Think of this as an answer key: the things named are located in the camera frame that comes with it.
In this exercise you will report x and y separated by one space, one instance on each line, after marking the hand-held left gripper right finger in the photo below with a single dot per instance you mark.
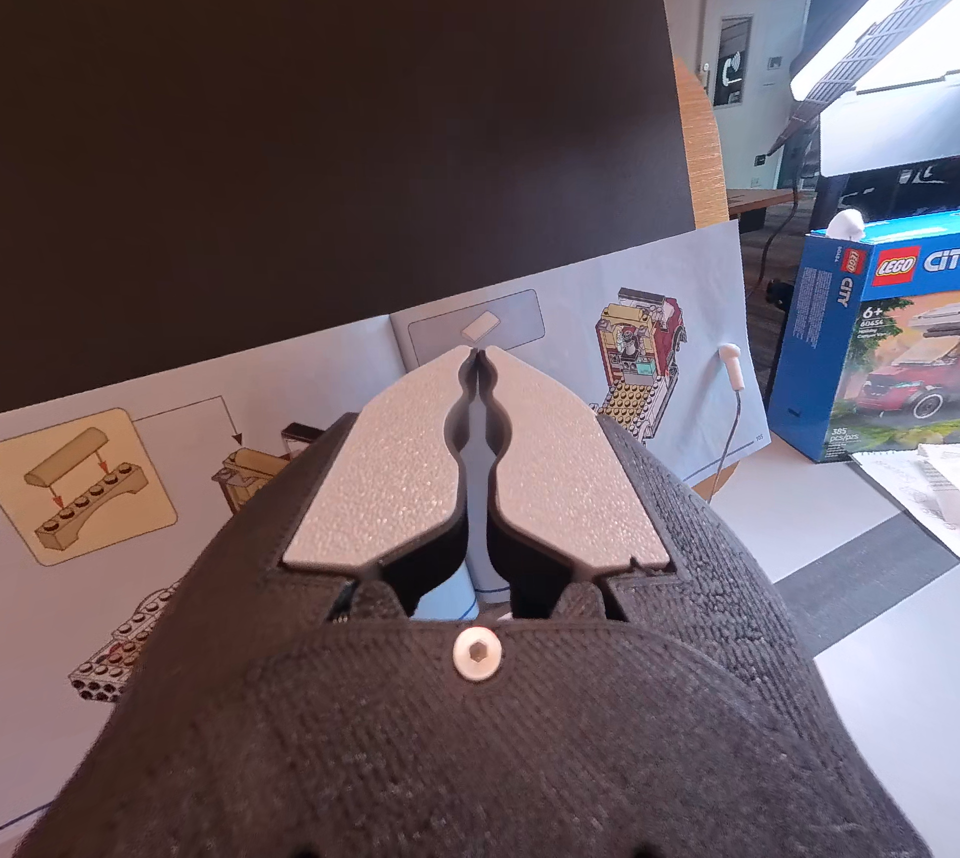
570 483

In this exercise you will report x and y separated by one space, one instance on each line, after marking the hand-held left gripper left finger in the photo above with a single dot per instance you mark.
382 468

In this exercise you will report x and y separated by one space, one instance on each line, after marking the building instruction booklet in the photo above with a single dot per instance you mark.
660 288

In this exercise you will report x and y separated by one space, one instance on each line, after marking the grey desk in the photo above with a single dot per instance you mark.
900 648

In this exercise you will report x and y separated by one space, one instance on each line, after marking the blue toy set box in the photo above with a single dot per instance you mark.
817 363

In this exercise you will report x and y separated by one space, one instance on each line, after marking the wooden table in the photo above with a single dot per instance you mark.
761 200

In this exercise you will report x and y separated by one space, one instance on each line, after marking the white paper bag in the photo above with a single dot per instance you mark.
915 490

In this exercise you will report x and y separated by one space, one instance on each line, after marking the small white object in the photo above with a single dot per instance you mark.
846 226

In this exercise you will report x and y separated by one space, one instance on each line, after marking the dark wall sign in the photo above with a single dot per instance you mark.
733 59

